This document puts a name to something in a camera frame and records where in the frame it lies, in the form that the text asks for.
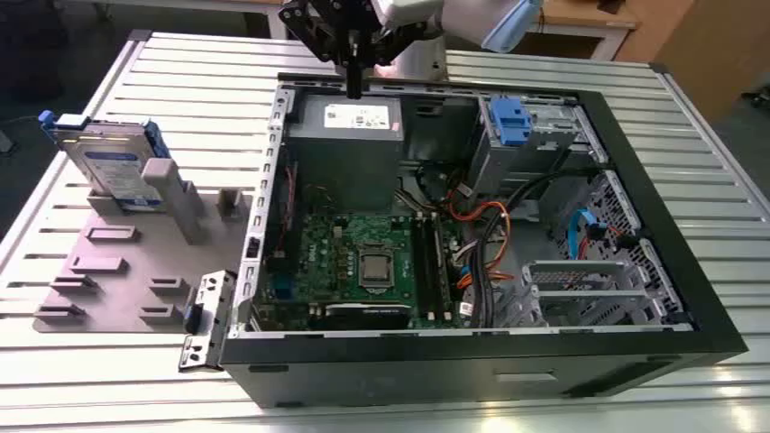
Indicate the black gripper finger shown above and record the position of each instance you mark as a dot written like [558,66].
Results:
[307,31]
[403,38]

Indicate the hard disk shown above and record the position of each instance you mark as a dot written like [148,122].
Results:
[114,167]

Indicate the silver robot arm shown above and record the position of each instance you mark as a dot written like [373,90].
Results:
[421,58]

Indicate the metal disk bay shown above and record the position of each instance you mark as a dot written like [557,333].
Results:
[578,294]

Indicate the blue plastic drive latch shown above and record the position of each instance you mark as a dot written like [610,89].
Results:
[511,122]

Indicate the wooden desk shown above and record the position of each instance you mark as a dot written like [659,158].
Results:
[578,13]

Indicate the grey power supply unit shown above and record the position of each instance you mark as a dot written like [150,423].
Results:
[343,171]

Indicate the metal drive cage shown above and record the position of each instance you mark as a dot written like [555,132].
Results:
[499,167]

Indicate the green motherboard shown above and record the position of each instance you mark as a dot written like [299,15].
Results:
[325,232]

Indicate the silver CPU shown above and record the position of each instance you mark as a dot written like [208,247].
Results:
[374,266]

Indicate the black RAM slot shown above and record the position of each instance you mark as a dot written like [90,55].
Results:
[443,279]
[425,270]

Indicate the CPU socket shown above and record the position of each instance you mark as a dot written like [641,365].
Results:
[378,284]

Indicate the grey floor stand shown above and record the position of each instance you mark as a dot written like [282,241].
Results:
[6,144]

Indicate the brown wooden cabinet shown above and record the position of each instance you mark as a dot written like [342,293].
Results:
[746,27]

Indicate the grey parts rack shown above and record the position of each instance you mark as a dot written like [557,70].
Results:
[132,270]

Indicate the black graphics card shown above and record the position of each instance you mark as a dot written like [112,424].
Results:
[361,315]

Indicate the black PC case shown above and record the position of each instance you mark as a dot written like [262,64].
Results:
[421,374]

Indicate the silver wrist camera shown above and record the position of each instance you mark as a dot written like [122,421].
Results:
[394,11]

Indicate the silver card retention bracket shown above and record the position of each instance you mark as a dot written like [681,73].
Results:
[214,284]

